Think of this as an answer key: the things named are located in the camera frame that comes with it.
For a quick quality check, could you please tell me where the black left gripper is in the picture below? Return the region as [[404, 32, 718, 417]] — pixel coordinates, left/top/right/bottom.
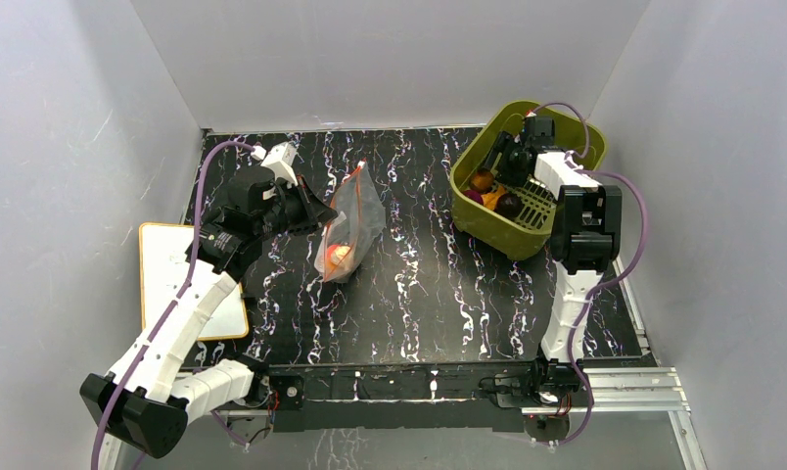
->
[[256, 176, 338, 242]]

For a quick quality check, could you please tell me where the clear zip bag red zipper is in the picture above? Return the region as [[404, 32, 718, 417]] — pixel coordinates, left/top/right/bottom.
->
[[314, 161, 386, 283]]

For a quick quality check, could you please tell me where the beige walnut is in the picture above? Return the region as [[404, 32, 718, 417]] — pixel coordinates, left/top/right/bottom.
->
[[332, 245, 351, 262]]

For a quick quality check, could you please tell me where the orange peach fruit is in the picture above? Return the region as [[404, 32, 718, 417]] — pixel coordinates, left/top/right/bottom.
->
[[324, 244, 351, 272]]

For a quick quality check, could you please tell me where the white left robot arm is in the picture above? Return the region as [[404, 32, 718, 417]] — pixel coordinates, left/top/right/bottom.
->
[[79, 166, 338, 458]]

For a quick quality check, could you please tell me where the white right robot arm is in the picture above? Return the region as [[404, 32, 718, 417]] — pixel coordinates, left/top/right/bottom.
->
[[485, 112, 623, 405]]

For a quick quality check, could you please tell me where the yellow orange food piece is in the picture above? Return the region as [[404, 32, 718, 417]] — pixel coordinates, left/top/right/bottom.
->
[[482, 184, 506, 212]]

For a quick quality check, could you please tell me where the magenta purple food piece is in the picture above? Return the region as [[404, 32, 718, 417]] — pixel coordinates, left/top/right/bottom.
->
[[463, 189, 485, 206]]

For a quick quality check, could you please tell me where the small orange fruit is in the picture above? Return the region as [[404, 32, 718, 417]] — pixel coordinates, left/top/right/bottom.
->
[[469, 167, 495, 194]]

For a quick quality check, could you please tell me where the dark purple plum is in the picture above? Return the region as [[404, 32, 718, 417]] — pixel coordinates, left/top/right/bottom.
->
[[494, 193, 524, 220]]

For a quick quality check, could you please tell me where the olive green plastic basket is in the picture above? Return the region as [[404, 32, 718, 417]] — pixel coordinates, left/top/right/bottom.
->
[[449, 100, 607, 261]]

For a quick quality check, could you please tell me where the white board orange rim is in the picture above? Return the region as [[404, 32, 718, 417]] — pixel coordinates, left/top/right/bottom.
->
[[138, 222, 250, 341]]

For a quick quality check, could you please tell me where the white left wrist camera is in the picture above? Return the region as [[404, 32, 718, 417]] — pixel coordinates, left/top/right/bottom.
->
[[251, 141, 298, 188]]

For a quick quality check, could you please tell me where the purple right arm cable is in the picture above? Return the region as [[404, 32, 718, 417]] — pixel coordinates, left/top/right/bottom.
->
[[526, 101, 648, 448]]

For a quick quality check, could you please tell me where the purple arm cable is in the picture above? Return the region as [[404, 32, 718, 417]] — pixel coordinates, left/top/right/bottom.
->
[[526, 101, 648, 448], [88, 139, 265, 470]]

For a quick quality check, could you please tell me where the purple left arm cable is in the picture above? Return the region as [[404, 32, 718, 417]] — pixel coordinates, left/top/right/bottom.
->
[[88, 139, 265, 470]]

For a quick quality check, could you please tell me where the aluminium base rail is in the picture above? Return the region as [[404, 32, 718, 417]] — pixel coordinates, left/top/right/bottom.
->
[[111, 362, 710, 470]]

